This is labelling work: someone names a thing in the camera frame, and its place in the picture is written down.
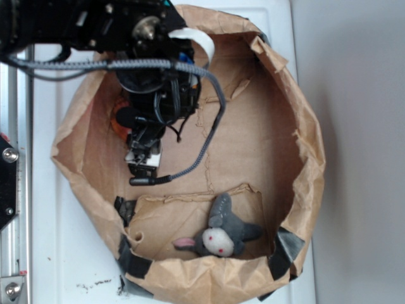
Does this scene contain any silver corner bracket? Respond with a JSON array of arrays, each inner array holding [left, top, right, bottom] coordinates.
[[1, 275, 27, 304]]

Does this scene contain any grey plush bunny toy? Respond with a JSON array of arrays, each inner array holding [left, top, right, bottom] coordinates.
[[172, 193, 263, 258]]

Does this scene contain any white plastic tray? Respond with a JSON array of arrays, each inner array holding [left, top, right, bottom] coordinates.
[[30, 1, 316, 303]]

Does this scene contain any brown paper bag bin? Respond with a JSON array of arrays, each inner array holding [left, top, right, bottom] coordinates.
[[51, 5, 325, 303]]

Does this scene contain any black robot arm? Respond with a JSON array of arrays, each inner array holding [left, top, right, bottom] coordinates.
[[1, 1, 201, 186]]

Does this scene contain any orange spiral sea shell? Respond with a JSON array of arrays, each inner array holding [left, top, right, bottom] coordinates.
[[110, 96, 131, 142]]

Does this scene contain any white flat ribbon cable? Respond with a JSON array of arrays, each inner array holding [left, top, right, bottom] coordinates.
[[167, 27, 216, 61]]

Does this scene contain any black mounting bracket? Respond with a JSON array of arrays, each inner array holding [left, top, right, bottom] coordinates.
[[0, 133, 19, 231]]

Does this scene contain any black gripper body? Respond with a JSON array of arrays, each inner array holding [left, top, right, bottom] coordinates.
[[114, 41, 203, 180]]

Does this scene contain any grey braided cable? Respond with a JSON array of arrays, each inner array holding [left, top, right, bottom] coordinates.
[[6, 53, 227, 187]]

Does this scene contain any aluminium frame rail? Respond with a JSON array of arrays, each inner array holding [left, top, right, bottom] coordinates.
[[1, 63, 32, 303]]

